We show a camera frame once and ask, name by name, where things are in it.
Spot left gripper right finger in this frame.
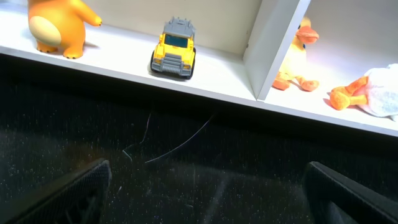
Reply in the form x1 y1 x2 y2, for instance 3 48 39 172
303 161 398 224

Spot yellow plush duck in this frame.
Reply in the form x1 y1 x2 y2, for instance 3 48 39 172
272 17 320 93

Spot white plush duck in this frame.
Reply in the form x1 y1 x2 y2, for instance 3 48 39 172
329 63 398 122

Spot yellow rubber duck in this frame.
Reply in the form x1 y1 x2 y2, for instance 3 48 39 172
27 0 103 60

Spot white shelf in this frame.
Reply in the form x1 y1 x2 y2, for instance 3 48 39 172
0 0 398 138

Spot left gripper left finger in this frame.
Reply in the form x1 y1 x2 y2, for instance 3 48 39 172
0 158 112 224

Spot grey and yellow toy truck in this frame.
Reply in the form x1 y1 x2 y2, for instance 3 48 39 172
150 16 197 80

